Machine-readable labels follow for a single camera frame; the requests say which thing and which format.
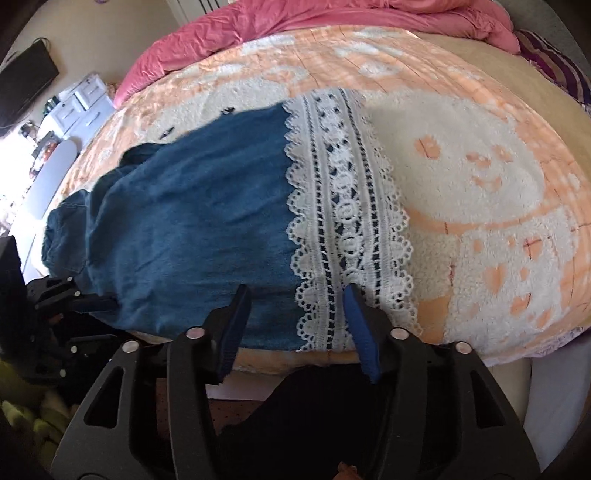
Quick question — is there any blue denim pants lace trim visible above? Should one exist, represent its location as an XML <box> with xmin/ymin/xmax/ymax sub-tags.
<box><xmin>41</xmin><ymin>88</ymin><xmax>417</xmax><ymax>352</ymax></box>

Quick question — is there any white drawer cabinet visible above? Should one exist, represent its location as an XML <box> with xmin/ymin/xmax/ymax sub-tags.
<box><xmin>39</xmin><ymin>73</ymin><xmax>115</xmax><ymax>147</ymax></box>

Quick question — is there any black television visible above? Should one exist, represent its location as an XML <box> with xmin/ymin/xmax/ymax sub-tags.
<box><xmin>0</xmin><ymin>40</ymin><xmax>59</xmax><ymax>136</ymax></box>

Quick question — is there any orange white fleece blanket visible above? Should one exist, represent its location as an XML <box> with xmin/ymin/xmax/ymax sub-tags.
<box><xmin>58</xmin><ymin>26</ymin><xmax>590</xmax><ymax>364</ymax></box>

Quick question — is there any pink duvet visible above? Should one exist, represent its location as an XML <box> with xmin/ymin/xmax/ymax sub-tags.
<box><xmin>112</xmin><ymin>0</ymin><xmax>522</xmax><ymax>110</ymax></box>

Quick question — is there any beige bed sheet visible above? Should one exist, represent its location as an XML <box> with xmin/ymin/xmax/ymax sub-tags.
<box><xmin>419</xmin><ymin>33</ymin><xmax>591</xmax><ymax>174</ymax></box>

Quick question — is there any purple striped pillow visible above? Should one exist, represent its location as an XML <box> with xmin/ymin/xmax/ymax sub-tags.
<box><xmin>515</xmin><ymin>30</ymin><xmax>590</xmax><ymax>115</ymax></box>

